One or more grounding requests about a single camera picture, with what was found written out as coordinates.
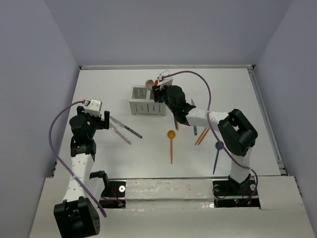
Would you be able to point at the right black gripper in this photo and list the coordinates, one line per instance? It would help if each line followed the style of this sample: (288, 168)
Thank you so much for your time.
(158, 91)

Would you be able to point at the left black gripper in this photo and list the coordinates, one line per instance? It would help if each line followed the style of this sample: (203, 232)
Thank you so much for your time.
(101, 124)

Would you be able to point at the black handled steel knife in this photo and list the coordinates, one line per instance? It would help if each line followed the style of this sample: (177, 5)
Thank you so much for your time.
(126, 127)

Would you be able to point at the pink handled steel knife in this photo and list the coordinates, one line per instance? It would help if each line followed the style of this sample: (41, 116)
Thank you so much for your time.
(119, 134)

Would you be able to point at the beige plastic spoon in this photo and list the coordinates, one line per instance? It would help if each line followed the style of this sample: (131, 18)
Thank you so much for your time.
(149, 84)

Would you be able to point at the teal handled steel knife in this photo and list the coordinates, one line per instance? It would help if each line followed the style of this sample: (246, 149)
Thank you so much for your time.
(193, 123)

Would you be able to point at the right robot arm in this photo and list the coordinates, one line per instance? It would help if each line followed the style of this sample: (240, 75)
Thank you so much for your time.
(232, 129)

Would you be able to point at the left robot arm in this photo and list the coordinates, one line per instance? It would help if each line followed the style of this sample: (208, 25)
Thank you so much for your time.
(77, 216)

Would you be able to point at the white two-compartment utensil caddy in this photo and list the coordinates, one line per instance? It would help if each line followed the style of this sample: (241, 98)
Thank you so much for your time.
(142, 102)

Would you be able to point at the yellow orange plastic spoon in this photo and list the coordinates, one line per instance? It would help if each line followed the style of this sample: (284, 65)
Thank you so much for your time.
(171, 135)

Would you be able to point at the orange plastic fork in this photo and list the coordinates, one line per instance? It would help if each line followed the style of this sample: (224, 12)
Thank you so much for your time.
(200, 137)
(204, 136)

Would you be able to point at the dark blue plastic spoon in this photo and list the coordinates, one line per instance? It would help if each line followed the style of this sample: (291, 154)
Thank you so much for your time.
(219, 147)

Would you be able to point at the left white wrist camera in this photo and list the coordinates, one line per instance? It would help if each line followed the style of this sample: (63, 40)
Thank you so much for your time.
(93, 107)

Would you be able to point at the aluminium table edge rail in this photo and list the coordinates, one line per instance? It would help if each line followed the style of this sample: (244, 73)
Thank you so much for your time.
(165, 66)

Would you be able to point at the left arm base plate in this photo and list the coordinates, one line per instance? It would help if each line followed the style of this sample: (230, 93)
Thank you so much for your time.
(114, 196)

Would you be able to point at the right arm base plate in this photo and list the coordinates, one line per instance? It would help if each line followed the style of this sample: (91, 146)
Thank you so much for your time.
(225, 197)

